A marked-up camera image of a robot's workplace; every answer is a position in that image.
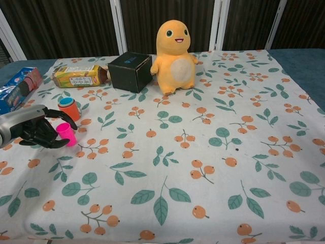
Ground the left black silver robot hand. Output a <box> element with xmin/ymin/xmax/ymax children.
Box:
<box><xmin>0</xmin><ymin>105</ymin><xmax>78</xmax><ymax>149</ymax></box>

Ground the pink plastic cup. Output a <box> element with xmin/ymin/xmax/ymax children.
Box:
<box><xmin>56</xmin><ymin>123</ymin><xmax>78</xmax><ymax>148</ymax></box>

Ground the blue cookie box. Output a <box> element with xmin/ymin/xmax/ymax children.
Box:
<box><xmin>0</xmin><ymin>67</ymin><xmax>44</xmax><ymax>115</ymax></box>

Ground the orange plastic cup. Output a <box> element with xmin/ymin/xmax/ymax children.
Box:
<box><xmin>57</xmin><ymin>99</ymin><xmax>83</xmax><ymax>123</ymax></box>

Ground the yellow label drink bottle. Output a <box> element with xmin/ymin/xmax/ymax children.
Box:
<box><xmin>52</xmin><ymin>65</ymin><xmax>112</xmax><ymax>89</ymax></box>

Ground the dark folding screen panel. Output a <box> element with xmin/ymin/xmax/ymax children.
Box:
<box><xmin>0</xmin><ymin>0</ymin><xmax>127</xmax><ymax>62</ymax></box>
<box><xmin>110</xmin><ymin>0</ymin><xmax>231</xmax><ymax>55</ymax></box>
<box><xmin>264</xmin><ymin>0</ymin><xmax>325</xmax><ymax>50</ymax></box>
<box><xmin>213</xmin><ymin>0</ymin><xmax>289</xmax><ymax>51</ymax></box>

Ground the black cardboard box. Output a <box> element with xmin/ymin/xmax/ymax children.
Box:
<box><xmin>107</xmin><ymin>51</ymin><xmax>153</xmax><ymax>94</ymax></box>

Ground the yellow plush toy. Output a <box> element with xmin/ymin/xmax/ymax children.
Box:
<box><xmin>150</xmin><ymin>20</ymin><xmax>199</xmax><ymax>96</ymax></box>

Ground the floral print tablecloth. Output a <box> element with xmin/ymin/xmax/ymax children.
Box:
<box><xmin>0</xmin><ymin>49</ymin><xmax>325</xmax><ymax>244</ymax></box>

